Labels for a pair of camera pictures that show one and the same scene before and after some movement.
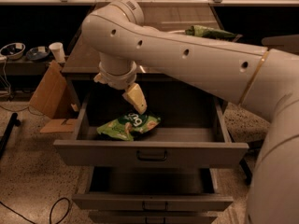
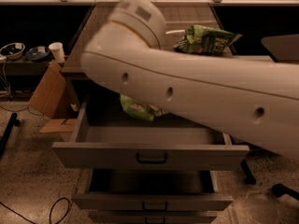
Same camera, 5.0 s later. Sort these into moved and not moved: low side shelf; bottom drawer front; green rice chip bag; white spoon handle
Moved: green rice chip bag
Not moved: white spoon handle; bottom drawer front; low side shelf
